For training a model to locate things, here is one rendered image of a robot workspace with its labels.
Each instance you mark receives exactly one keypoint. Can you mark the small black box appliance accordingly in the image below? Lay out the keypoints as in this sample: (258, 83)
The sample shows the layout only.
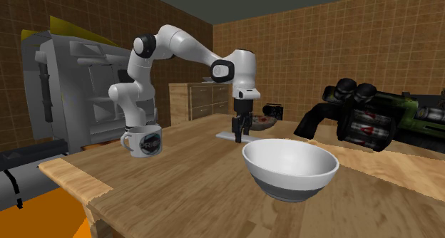
(274, 111)

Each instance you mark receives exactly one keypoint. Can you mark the grey cylinder with black band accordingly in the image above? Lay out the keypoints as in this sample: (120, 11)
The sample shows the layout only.
(24, 174)

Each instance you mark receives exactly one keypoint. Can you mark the black and green toy launcher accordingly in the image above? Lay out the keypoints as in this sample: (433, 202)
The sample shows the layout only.
(368, 126)

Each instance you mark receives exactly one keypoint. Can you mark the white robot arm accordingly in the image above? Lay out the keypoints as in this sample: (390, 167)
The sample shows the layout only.
(180, 42)

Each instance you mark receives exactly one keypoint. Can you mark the dark plate with red food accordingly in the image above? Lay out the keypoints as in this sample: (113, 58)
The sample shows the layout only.
(262, 123)

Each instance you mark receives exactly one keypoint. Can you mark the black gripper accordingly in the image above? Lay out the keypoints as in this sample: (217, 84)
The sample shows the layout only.
(243, 107)

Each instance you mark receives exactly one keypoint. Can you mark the white and grey bowl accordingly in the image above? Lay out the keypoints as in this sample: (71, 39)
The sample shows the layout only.
(292, 164)

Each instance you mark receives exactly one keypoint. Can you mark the large grey machine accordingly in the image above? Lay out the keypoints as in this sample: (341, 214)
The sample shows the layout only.
(73, 91)

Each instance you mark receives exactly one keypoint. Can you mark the wooden chest of drawers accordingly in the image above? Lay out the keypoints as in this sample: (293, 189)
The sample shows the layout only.
(200, 98)

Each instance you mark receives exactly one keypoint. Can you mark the white mug with dark print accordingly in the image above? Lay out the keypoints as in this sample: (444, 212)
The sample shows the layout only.
(147, 143)

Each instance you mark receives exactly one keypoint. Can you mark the flat grey bar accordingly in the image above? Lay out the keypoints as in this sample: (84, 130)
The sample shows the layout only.
(226, 136)

